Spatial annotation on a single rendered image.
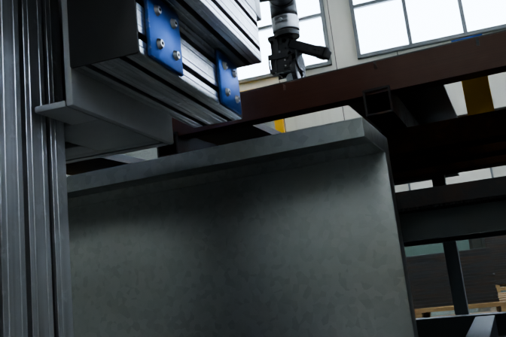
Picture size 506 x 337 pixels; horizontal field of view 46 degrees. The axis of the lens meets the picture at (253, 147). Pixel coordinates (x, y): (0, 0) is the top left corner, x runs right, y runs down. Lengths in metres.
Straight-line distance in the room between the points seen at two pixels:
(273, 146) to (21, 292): 0.44
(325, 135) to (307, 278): 0.29
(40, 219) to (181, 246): 0.50
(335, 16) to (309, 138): 9.52
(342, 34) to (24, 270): 9.73
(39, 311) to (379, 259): 0.57
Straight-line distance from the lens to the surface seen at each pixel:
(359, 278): 1.06
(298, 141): 0.93
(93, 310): 1.31
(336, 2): 10.52
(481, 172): 9.59
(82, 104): 0.73
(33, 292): 0.71
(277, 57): 1.62
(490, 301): 3.95
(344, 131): 0.91
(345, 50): 10.18
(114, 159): 1.70
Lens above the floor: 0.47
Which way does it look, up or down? 12 degrees up
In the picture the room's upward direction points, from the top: 6 degrees counter-clockwise
